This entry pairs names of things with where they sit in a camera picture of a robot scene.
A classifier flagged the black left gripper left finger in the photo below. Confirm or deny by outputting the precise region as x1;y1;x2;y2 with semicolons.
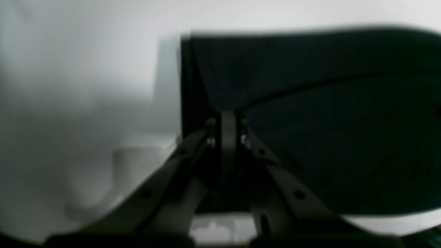
45;117;227;248

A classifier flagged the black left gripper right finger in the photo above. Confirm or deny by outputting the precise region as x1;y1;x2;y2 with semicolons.
227;110;407;248

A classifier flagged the black T-shirt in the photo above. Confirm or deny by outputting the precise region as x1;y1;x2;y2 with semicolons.
181;27;441;215

